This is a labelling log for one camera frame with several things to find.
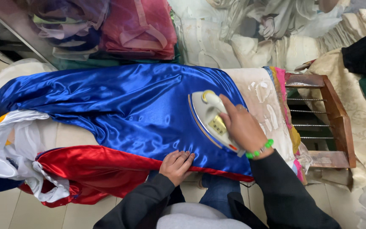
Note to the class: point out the pink fabric bundle in plastic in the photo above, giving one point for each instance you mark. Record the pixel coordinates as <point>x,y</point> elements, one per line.
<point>140,28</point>

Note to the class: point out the person's left hand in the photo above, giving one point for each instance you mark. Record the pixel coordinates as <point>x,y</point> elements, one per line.
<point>175,167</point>

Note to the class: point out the person's blue jeans legs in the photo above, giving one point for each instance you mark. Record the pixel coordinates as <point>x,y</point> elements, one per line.
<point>218,190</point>

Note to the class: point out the purple fabric bundle in plastic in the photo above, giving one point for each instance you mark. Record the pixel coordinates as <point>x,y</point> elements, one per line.
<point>68,28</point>

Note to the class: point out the white electric iron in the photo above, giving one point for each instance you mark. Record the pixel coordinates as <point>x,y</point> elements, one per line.
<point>210,121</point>

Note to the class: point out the wooden iron rest rack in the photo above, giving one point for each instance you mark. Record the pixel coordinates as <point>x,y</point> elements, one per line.
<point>326,124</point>

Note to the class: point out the person's right hand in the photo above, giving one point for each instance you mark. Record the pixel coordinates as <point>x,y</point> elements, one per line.
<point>243,127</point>

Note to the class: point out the black cloth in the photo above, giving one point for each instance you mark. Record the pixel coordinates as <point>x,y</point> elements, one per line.
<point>365,52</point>

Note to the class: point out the blue red satin garment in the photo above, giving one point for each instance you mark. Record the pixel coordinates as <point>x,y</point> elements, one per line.
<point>122,108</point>

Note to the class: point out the white satin cloth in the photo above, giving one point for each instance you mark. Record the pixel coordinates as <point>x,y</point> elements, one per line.
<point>14,149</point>

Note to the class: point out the person's grey shirt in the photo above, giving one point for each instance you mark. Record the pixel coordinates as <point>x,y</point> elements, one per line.
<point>199,216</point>

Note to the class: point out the padded ironing board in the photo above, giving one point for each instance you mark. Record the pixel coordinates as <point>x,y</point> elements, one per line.
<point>265,105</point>

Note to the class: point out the heap of cream fabrics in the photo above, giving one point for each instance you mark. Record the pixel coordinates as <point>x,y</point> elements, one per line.
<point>297,47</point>

